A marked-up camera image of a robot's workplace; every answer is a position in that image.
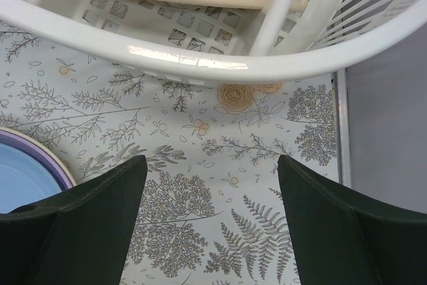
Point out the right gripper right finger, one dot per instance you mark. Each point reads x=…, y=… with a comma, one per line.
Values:
x=341, y=236

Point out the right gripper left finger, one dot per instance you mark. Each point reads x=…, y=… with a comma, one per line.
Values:
x=79, y=236

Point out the cream plate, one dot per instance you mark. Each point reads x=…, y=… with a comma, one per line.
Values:
x=58, y=158

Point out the floral tablecloth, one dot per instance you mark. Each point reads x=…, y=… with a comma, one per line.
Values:
x=212, y=211

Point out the white plastic basket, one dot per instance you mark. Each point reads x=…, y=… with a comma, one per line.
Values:
x=212, y=44

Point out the aluminium frame rail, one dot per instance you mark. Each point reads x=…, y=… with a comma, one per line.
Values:
x=342, y=127

